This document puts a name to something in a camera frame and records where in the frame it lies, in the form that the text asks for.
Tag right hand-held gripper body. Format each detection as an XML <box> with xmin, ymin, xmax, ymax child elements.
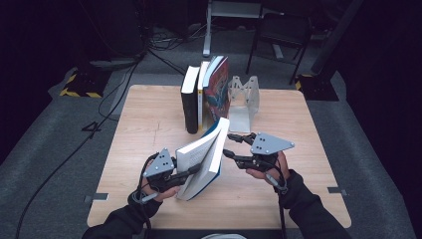
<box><xmin>233</xmin><ymin>131</ymin><xmax>296</xmax><ymax>173</ymax></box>

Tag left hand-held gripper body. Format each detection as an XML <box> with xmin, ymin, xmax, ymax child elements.
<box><xmin>142</xmin><ymin>147</ymin><xmax>187</xmax><ymax>194</ymax></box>

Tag metal expandable bookend rack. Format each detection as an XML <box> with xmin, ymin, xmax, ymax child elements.
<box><xmin>227</xmin><ymin>75</ymin><xmax>261</xmax><ymax>133</ymax></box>

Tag thick blue book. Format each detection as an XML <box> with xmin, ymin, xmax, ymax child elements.
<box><xmin>174</xmin><ymin>117</ymin><xmax>231</xmax><ymax>202</ymax></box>

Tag red and blue comic book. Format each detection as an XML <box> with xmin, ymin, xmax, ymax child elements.
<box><xmin>201</xmin><ymin>55</ymin><xmax>232</xmax><ymax>132</ymax></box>

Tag yellow book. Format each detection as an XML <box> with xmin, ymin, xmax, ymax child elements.
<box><xmin>197</xmin><ymin>60</ymin><xmax>212</xmax><ymax>132</ymax></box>

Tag black book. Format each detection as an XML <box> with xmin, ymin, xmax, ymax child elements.
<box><xmin>179</xmin><ymin>65</ymin><xmax>201</xmax><ymax>134</ymax></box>

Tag person's right hand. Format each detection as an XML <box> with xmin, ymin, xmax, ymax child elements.
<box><xmin>245</xmin><ymin>151</ymin><xmax>291</xmax><ymax>187</ymax></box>

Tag person's left hand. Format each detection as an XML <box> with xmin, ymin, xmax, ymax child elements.
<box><xmin>138</xmin><ymin>184</ymin><xmax>182</xmax><ymax>203</ymax></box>

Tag grey tape piece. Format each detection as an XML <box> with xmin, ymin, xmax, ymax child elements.
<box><xmin>326</xmin><ymin>186</ymin><xmax>347</xmax><ymax>197</ymax></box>
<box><xmin>84</xmin><ymin>192</ymin><xmax>109</xmax><ymax>203</ymax></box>

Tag person's white clothing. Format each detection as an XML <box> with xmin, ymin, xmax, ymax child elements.
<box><xmin>200</xmin><ymin>233</ymin><xmax>248</xmax><ymax>239</ymax></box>

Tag black yellow striped stand base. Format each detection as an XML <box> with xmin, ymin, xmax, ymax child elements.
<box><xmin>59</xmin><ymin>68</ymin><xmax>112</xmax><ymax>100</ymax></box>
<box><xmin>294</xmin><ymin>73</ymin><xmax>340</xmax><ymax>102</ymax></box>

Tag black chair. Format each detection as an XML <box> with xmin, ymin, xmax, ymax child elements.
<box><xmin>245</xmin><ymin>12</ymin><xmax>315</xmax><ymax>86</ymax></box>

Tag black cabinet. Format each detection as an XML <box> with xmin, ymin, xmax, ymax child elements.
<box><xmin>78</xmin><ymin>0</ymin><xmax>150</xmax><ymax>64</ymax></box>

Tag left hand-held gripper cable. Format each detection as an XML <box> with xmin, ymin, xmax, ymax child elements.
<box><xmin>132</xmin><ymin>151</ymin><xmax>161</xmax><ymax>239</ymax></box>

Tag hand-held gripper cable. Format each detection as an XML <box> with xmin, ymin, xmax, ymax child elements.
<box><xmin>265</xmin><ymin>165</ymin><xmax>291</xmax><ymax>239</ymax></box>
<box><xmin>132</xmin><ymin>151</ymin><xmax>161</xmax><ymax>239</ymax></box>

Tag right hand-held gripper cable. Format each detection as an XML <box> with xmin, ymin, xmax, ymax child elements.
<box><xmin>265</xmin><ymin>165</ymin><xmax>291</xmax><ymax>239</ymax></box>

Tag long black floor cable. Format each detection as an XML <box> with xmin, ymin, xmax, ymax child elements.
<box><xmin>13</xmin><ymin>49</ymin><xmax>150</xmax><ymax>239</ymax></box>

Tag white metal desk frame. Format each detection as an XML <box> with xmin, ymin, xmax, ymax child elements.
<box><xmin>202</xmin><ymin>0</ymin><xmax>287</xmax><ymax>58</ymax></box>

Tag tangle of black cables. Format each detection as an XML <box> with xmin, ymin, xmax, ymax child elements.
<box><xmin>147</xmin><ymin>23</ymin><xmax>207</xmax><ymax>53</ymax></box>

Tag dark slanted post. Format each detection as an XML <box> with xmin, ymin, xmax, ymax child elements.
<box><xmin>310</xmin><ymin>0</ymin><xmax>366</xmax><ymax>76</ymax></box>

